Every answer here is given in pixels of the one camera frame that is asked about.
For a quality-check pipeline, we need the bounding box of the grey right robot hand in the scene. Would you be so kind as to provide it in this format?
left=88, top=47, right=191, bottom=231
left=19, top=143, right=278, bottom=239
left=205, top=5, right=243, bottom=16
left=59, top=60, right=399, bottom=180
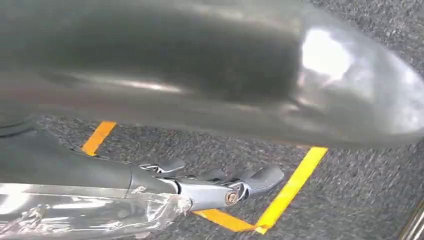
left=0, top=0, right=424, bottom=212

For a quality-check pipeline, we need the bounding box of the short yellow tape strip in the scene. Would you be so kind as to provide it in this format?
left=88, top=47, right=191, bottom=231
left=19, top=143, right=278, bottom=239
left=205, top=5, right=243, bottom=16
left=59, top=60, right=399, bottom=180
left=81, top=120, right=118, bottom=157

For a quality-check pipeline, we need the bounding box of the orange yellow tape strip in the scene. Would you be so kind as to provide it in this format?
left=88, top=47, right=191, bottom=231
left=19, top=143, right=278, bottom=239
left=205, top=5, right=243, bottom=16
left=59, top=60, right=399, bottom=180
left=193, top=208, right=266, bottom=233

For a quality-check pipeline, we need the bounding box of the long yellow tape strip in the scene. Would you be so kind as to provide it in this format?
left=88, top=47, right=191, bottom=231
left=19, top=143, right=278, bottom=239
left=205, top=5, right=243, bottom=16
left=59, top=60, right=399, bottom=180
left=254, top=146, right=329, bottom=236

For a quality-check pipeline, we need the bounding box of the metal rail edge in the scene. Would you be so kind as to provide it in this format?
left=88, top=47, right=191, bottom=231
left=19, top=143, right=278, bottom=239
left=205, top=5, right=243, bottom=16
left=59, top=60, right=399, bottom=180
left=396, top=198, right=424, bottom=240

